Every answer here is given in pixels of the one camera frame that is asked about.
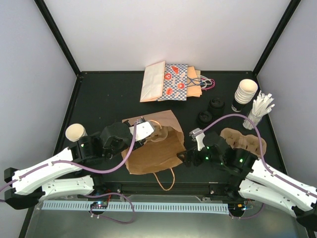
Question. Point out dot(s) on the black right frame post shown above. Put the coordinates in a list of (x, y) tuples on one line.
[(287, 15)]

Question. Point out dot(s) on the near black lid stack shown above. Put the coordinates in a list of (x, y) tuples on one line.
[(204, 118)]

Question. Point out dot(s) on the white slotted cable duct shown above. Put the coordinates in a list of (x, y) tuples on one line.
[(197, 208)]

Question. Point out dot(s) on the glass of white stirrers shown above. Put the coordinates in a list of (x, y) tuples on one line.
[(262, 106)]

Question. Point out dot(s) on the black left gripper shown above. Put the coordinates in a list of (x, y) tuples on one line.
[(140, 143)]

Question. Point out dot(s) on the single paper cup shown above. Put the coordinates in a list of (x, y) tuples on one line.
[(75, 131)]

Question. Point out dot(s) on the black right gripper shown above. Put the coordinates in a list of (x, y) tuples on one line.
[(187, 152)]

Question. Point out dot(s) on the stack of paper cups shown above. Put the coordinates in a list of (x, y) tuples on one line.
[(244, 94)]

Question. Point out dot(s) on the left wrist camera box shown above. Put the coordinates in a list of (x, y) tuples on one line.
[(144, 129)]

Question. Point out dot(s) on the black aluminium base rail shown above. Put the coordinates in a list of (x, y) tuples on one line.
[(153, 188)]

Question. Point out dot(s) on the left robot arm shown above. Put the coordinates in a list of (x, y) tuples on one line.
[(26, 188)]

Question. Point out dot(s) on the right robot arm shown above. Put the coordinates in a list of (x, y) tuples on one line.
[(254, 179)]

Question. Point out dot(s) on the black frame post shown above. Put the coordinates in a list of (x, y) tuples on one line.
[(287, 15), (41, 5)]

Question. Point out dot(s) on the flat brown paper bags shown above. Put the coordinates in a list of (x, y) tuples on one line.
[(193, 86)]

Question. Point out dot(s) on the far black lid stack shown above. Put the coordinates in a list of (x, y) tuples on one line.
[(216, 106)]

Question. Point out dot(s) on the brown pulp cup carrier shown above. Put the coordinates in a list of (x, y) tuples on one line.
[(160, 133)]

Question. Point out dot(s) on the black left frame post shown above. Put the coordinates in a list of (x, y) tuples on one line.
[(41, 5)]

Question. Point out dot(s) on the black lid stack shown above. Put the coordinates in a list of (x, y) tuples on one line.
[(204, 118), (216, 106)]

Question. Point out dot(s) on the blue checkered paper bag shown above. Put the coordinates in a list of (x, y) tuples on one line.
[(174, 83)]

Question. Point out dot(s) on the large brown paper bag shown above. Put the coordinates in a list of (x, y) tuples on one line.
[(155, 157)]

